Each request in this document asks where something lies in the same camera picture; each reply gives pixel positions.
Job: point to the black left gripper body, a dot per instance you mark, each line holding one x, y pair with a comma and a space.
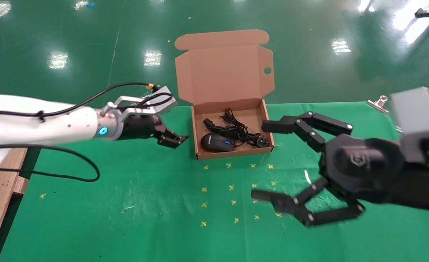
141, 127

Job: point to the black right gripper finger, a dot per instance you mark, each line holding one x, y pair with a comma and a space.
305, 127
290, 205

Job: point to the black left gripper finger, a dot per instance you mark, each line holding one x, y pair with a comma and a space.
176, 135
169, 142

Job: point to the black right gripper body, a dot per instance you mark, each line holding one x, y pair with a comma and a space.
360, 163

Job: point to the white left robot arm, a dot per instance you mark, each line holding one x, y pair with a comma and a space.
36, 123

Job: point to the brown cardboard mailer box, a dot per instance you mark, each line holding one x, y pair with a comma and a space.
221, 76

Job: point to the small white paper scrap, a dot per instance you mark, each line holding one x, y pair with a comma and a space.
307, 177

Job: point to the silver metal binder clip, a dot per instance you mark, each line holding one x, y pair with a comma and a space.
378, 104

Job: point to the green tablecloth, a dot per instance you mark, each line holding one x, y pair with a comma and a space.
145, 225

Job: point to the small blue floor scrap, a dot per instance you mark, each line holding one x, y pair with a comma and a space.
90, 4

